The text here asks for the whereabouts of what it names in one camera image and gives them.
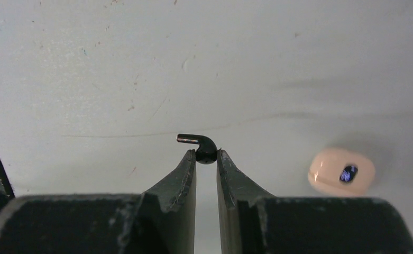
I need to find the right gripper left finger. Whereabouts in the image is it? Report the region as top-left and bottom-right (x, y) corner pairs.
(0, 150), (196, 253)

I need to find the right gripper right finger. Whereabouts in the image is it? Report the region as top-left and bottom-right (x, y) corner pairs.
(217, 149), (413, 253)

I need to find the black earbud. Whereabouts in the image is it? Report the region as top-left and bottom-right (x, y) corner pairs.
(176, 133), (218, 165)

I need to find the pink earbud charging case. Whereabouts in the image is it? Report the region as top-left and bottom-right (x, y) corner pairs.
(308, 148), (376, 196)

